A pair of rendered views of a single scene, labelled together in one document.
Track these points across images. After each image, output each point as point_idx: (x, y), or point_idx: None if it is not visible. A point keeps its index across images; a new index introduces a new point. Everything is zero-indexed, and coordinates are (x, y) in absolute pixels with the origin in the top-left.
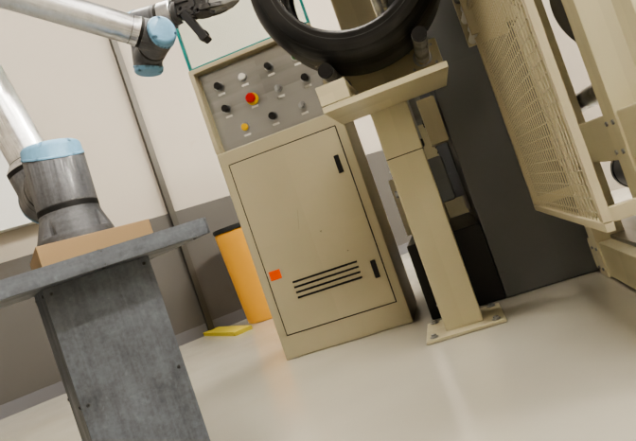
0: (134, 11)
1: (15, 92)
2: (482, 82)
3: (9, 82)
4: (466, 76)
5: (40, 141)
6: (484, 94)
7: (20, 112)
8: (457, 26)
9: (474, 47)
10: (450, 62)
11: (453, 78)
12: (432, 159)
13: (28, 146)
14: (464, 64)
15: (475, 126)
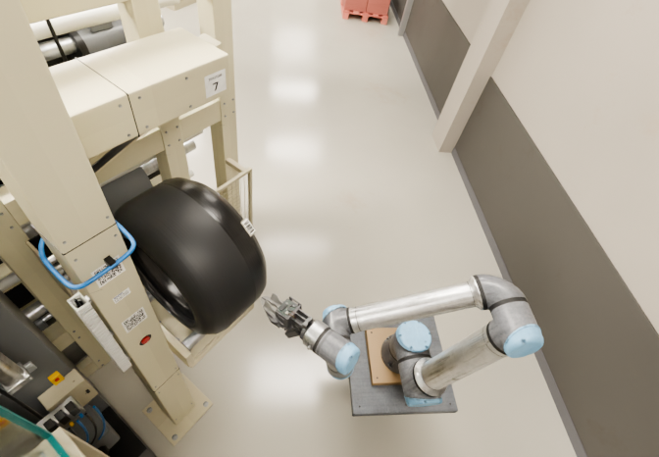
0: (346, 339)
1: (445, 353)
2: (47, 341)
3: (450, 350)
4: (49, 344)
5: (426, 362)
6: (52, 346)
7: (439, 353)
8: (24, 319)
9: (30, 325)
10: (47, 343)
11: (55, 351)
12: (92, 409)
13: (425, 326)
14: (44, 339)
15: (71, 366)
